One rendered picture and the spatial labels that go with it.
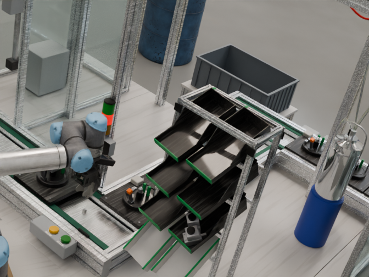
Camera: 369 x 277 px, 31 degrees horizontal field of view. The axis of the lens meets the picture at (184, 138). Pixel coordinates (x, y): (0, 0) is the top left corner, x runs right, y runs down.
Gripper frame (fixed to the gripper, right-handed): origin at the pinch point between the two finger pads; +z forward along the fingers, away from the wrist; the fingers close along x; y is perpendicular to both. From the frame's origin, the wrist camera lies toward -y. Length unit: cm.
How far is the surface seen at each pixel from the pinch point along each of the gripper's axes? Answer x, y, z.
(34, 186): -38.8, -9.9, 26.3
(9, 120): -88, -35, 28
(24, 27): -81, -34, -26
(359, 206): 62, -137, 32
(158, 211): 21.4, -16.8, 2.1
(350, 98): 40, -127, -24
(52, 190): -32.2, -14.0, 26.3
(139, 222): 5.4, -29.7, 26.2
